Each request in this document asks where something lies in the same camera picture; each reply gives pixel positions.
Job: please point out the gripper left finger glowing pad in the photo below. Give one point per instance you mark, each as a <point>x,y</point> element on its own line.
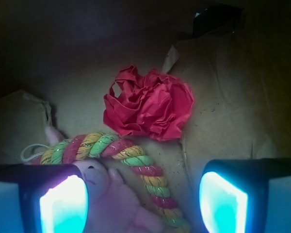
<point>42,199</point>

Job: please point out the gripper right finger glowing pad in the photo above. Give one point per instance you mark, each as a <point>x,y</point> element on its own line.
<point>246,196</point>

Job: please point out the red paper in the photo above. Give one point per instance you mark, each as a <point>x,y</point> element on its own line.
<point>156,105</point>

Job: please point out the pink plush toy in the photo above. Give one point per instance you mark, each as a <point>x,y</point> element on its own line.
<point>113,206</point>

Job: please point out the brown paper bag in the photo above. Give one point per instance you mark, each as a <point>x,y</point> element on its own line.
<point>58,59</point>

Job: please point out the multicolour twisted rope toy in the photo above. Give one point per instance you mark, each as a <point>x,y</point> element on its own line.
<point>106,145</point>

